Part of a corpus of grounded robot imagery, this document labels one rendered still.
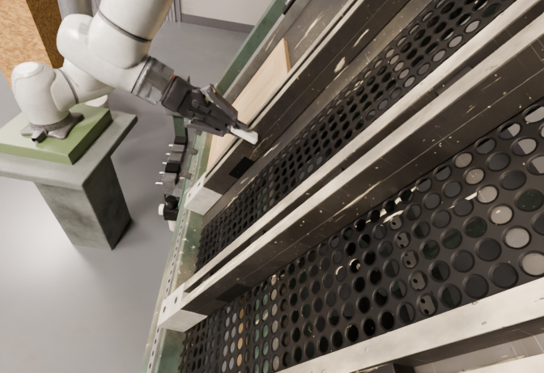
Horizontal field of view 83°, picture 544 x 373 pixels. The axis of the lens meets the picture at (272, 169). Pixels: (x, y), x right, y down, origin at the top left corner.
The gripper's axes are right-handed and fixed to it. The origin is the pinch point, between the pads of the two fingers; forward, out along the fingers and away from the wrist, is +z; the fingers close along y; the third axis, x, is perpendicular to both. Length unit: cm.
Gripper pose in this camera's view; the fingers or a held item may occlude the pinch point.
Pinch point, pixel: (244, 133)
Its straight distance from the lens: 77.0
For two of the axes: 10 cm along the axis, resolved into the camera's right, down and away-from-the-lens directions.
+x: -0.2, -7.0, 7.2
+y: 6.0, -5.8, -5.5
